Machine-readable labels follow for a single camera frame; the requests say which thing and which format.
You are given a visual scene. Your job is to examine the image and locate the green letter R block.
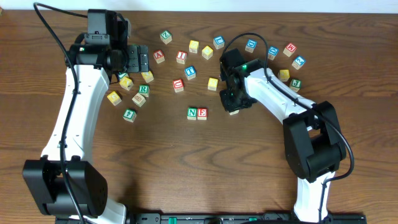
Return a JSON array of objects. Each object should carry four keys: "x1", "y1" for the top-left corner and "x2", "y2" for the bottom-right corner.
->
[{"x1": 139, "y1": 85, "x2": 150, "y2": 97}]

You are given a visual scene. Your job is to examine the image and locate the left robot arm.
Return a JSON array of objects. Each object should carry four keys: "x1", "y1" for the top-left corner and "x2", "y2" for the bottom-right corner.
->
[{"x1": 22, "y1": 9, "x2": 149, "y2": 223}]

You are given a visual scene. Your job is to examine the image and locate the red letter I block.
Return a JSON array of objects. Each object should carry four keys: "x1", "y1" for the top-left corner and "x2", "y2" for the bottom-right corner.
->
[{"x1": 176, "y1": 51, "x2": 187, "y2": 64}]

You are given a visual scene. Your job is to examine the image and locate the yellow letter G block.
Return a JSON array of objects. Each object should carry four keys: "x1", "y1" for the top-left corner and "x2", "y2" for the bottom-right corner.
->
[{"x1": 107, "y1": 91, "x2": 122, "y2": 106}]

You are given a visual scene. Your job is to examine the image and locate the blue letter L block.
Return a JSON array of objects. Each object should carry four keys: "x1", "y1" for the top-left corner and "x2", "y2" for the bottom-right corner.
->
[{"x1": 213, "y1": 35, "x2": 225, "y2": 50}]

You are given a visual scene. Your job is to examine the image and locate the green letter J block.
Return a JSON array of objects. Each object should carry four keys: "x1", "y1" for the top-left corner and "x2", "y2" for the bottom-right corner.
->
[{"x1": 289, "y1": 79, "x2": 302, "y2": 92}]

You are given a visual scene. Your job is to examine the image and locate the blue letter D block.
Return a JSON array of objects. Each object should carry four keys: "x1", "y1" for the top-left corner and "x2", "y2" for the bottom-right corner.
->
[{"x1": 245, "y1": 39, "x2": 257, "y2": 53}]

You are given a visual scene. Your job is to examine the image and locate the red letter M block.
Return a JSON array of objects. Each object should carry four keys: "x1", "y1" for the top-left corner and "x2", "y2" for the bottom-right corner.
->
[{"x1": 283, "y1": 43, "x2": 297, "y2": 57}]

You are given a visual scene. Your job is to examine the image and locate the yellow letter O block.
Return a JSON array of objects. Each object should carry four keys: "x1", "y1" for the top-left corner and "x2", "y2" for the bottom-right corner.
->
[{"x1": 141, "y1": 71, "x2": 154, "y2": 83}]

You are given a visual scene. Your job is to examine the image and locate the green letter Z block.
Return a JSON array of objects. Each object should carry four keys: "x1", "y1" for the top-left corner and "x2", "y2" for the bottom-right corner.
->
[{"x1": 160, "y1": 30, "x2": 172, "y2": 45}]

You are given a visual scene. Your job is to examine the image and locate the red letter U block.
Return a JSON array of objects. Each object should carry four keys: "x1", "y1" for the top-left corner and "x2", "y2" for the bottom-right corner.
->
[{"x1": 172, "y1": 79, "x2": 184, "y2": 93}]

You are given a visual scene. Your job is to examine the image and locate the yellow letter S block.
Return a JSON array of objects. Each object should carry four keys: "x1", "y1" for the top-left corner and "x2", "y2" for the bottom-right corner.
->
[{"x1": 208, "y1": 78, "x2": 218, "y2": 91}]

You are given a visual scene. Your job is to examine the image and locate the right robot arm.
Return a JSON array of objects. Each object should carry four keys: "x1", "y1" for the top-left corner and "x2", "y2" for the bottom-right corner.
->
[{"x1": 220, "y1": 49, "x2": 346, "y2": 223}]

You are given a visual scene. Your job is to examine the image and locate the yellow block back row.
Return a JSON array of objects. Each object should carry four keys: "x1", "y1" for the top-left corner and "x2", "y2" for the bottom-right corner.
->
[{"x1": 188, "y1": 40, "x2": 199, "y2": 54}]

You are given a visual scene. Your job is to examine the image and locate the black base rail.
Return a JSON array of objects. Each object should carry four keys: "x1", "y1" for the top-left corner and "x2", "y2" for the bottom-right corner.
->
[{"x1": 130, "y1": 212, "x2": 368, "y2": 224}]

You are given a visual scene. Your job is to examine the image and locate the yellow letter K block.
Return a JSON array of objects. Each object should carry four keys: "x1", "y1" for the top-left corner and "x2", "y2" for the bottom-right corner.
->
[{"x1": 119, "y1": 77, "x2": 134, "y2": 91}]

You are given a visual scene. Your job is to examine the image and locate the red letter E block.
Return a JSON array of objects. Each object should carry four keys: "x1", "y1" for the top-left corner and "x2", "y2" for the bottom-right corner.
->
[{"x1": 197, "y1": 108, "x2": 208, "y2": 120}]

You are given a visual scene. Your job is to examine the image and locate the green letter N block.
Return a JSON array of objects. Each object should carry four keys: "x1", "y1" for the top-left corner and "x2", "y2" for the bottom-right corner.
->
[{"x1": 187, "y1": 107, "x2": 198, "y2": 120}]

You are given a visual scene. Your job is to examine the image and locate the red letter A block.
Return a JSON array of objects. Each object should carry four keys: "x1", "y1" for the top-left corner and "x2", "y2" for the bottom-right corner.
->
[{"x1": 153, "y1": 50, "x2": 165, "y2": 63}]

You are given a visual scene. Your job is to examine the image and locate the green letter V block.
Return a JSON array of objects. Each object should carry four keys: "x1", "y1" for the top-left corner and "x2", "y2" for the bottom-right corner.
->
[{"x1": 118, "y1": 72, "x2": 129, "y2": 79}]

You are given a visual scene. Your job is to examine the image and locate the blue letter T block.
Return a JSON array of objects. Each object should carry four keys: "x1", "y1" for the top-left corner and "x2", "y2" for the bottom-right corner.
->
[{"x1": 184, "y1": 66, "x2": 197, "y2": 80}]

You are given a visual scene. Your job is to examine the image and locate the pineapple B wooden block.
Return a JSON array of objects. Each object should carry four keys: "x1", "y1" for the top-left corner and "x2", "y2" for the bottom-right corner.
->
[{"x1": 132, "y1": 93, "x2": 146, "y2": 107}]

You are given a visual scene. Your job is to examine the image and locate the blue number 2 block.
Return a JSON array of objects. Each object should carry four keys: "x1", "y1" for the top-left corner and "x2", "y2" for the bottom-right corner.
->
[{"x1": 292, "y1": 56, "x2": 306, "y2": 70}]

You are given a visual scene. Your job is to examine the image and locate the yellow block with animal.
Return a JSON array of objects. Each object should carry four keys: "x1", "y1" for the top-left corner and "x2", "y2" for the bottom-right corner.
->
[{"x1": 201, "y1": 45, "x2": 214, "y2": 60}]

